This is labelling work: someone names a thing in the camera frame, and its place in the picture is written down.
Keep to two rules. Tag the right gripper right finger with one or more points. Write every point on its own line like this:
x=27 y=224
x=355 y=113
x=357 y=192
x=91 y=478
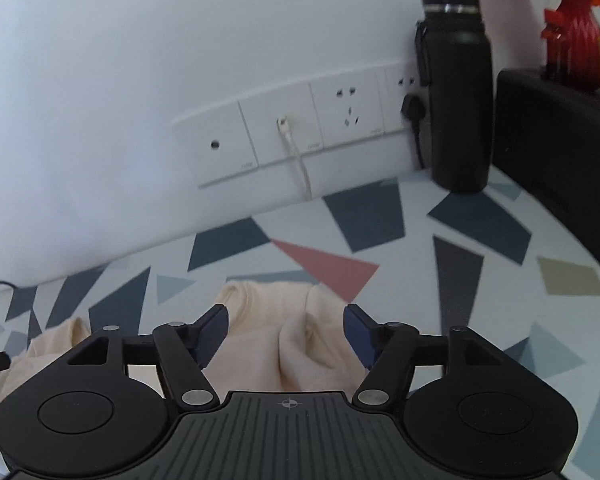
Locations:
x=386 y=351

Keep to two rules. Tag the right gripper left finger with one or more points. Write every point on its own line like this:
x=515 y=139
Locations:
x=184 y=351

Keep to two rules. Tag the cream lace-trimmed garment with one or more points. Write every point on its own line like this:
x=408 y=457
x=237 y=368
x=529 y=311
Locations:
x=283 y=336

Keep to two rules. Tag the geometric patterned tablecloth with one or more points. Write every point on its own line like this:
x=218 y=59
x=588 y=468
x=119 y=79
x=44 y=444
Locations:
x=403 y=249

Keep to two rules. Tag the black power plug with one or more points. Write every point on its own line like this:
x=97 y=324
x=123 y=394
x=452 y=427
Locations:
x=413 y=110

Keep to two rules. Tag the black cabinet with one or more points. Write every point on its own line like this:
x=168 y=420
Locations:
x=547 y=139

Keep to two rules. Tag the black thermos bottle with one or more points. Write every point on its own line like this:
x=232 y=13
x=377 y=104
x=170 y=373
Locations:
x=454 y=59

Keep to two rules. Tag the red vase with flowers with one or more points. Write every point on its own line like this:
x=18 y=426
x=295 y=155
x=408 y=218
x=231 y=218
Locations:
x=572 y=37

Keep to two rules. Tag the white wall socket panel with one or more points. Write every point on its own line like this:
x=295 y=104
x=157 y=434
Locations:
x=296 y=119

